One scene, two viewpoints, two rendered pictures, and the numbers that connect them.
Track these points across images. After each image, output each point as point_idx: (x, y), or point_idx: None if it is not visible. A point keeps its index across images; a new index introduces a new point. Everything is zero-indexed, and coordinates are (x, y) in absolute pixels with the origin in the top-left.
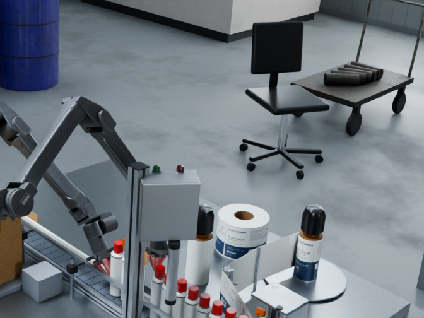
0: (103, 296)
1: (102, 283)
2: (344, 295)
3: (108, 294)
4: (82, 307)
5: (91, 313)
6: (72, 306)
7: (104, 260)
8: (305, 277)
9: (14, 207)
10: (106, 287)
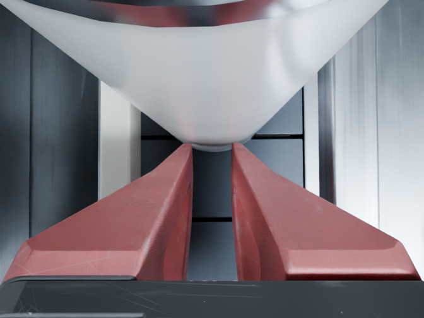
0: (317, 132)
1: (212, 270)
2: None
3: (268, 127)
4: (384, 223)
5: (383, 140)
6: (421, 269)
7: (366, 242)
8: None
9: None
10: (223, 211)
